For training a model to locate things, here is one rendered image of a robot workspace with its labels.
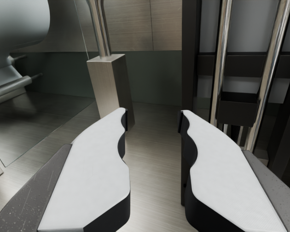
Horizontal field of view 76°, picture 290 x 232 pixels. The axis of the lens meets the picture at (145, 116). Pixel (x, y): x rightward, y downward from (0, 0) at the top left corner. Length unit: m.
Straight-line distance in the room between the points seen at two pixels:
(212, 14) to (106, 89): 0.41
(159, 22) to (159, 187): 0.56
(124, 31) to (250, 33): 0.60
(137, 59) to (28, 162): 0.55
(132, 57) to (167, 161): 0.47
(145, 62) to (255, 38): 0.57
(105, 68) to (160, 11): 0.31
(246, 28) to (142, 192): 0.40
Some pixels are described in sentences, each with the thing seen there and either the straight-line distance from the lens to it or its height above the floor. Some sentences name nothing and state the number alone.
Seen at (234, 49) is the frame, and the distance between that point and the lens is 0.30.
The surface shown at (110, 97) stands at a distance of 0.61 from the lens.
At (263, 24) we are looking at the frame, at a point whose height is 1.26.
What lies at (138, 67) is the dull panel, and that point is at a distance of 0.83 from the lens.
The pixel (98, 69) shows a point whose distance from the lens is 0.60.
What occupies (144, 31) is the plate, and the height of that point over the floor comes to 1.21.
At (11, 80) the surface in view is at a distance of 0.71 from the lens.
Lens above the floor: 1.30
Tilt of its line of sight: 30 degrees down
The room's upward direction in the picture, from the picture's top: 6 degrees counter-clockwise
